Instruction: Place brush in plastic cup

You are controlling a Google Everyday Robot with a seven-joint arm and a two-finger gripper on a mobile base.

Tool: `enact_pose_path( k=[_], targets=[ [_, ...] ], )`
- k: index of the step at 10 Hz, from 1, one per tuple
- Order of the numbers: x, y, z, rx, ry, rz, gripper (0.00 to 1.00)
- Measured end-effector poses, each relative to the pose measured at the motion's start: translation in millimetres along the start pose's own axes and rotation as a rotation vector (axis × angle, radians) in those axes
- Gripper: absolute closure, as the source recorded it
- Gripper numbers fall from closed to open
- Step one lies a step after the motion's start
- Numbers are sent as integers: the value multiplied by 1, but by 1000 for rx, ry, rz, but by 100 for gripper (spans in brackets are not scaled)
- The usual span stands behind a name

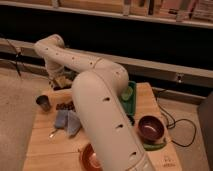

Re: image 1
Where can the blue folded cloth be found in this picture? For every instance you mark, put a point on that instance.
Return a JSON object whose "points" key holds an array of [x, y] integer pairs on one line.
{"points": [[68, 120]]}

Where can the metal spoon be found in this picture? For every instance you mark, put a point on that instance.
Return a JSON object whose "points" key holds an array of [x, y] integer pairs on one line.
{"points": [[52, 134]]}

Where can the dark purple bowl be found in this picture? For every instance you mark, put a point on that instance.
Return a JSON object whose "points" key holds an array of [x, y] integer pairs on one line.
{"points": [[150, 128]]}

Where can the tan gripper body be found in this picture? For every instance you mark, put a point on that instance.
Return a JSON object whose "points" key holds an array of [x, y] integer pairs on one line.
{"points": [[61, 82]]}

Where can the small green cup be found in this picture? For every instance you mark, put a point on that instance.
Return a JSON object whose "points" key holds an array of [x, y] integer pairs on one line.
{"points": [[127, 94]]}

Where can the green plate under bowl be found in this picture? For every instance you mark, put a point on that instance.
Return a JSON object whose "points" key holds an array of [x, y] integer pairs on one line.
{"points": [[154, 146]]}

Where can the orange bowl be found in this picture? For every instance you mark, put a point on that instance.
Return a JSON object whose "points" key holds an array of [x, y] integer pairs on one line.
{"points": [[88, 159]]}

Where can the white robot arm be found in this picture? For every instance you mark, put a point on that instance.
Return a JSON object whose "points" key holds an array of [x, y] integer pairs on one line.
{"points": [[95, 92]]}

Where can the small metal cup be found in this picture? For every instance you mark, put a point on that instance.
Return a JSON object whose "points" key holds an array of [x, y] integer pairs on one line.
{"points": [[43, 102]]}

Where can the wooden board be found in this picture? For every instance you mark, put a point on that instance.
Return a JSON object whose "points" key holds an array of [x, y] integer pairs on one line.
{"points": [[61, 153]]}

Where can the green plastic tray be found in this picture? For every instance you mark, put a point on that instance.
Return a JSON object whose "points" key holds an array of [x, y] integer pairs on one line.
{"points": [[130, 105]]}

